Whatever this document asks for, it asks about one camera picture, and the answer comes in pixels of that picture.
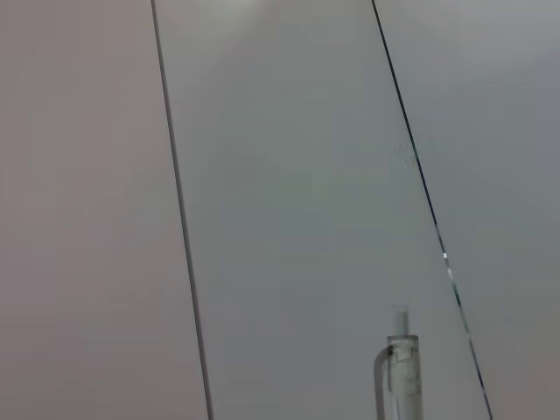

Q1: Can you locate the grey white ballpoint pen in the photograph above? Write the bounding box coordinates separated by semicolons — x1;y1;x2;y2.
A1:
372;304;424;420

